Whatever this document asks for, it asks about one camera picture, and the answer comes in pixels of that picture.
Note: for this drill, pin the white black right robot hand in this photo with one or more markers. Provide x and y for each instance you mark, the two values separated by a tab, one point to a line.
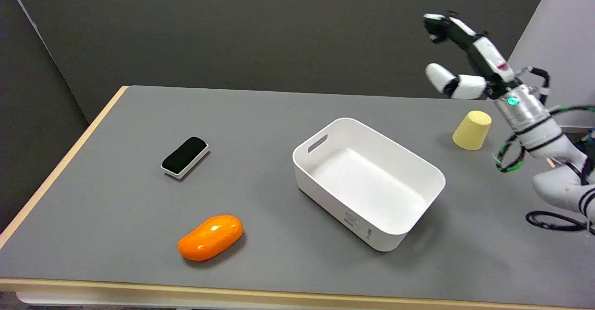
483	52

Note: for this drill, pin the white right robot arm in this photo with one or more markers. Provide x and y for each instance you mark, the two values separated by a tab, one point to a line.
539	128

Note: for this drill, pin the orange plastic mango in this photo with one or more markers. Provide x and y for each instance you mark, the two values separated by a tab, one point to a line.
210	237

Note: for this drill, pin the pale yellow cup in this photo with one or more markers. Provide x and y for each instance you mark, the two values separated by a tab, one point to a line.
472	130

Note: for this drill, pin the white plastic storage bin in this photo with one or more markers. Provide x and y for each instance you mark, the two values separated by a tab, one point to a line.
369	182

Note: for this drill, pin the black white board eraser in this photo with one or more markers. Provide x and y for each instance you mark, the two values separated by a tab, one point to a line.
185	156

